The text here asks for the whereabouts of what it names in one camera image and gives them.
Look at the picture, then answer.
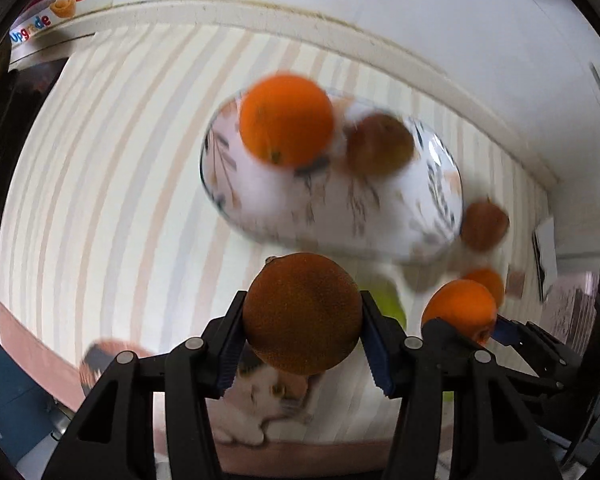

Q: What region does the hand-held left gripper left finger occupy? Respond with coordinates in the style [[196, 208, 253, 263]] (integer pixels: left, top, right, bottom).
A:
[[40, 290, 249, 480]]

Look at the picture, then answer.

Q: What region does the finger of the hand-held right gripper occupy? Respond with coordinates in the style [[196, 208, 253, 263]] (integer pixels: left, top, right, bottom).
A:
[[422, 318, 482, 357], [492, 314, 565, 362]]

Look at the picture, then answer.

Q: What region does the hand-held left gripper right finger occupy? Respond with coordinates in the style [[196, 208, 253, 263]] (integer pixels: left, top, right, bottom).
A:
[[361, 290, 564, 480]]

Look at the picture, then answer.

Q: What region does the bright orange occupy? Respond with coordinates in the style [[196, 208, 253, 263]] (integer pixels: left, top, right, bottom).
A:
[[239, 74, 335, 168], [462, 267, 506, 308], [421, 279, 498, 346]]

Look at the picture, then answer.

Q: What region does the dark orange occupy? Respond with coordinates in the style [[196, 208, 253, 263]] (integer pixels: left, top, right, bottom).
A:
[[243, 253, 364, 376]]

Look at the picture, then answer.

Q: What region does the floral print white plate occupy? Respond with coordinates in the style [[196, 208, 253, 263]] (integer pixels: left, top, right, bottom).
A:
[[199, 89, 465, 266]]

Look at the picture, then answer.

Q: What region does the green fruit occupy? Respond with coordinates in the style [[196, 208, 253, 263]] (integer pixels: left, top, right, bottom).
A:
[[358, 277, 408, 333]]

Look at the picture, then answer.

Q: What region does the calico cat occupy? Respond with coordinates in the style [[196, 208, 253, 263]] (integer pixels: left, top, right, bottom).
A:
[[211, 347, 315, 447]]

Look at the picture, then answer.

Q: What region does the brown round fruit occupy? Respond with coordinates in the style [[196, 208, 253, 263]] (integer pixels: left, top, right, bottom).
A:
[[460, 199, 510, 253], [346, 113, 415, 177]]

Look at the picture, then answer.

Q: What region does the orange and dark round object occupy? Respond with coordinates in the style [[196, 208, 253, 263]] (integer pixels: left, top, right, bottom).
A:
[[78, 338, 153, 403]]

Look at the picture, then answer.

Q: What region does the striped tablecloth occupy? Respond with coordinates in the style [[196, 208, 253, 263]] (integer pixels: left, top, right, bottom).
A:
[[0, 24, 552, 448]]

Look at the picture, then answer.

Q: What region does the fruit sticker box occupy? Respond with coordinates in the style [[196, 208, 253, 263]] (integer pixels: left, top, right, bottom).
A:
[[7, 0, 90, 61]]

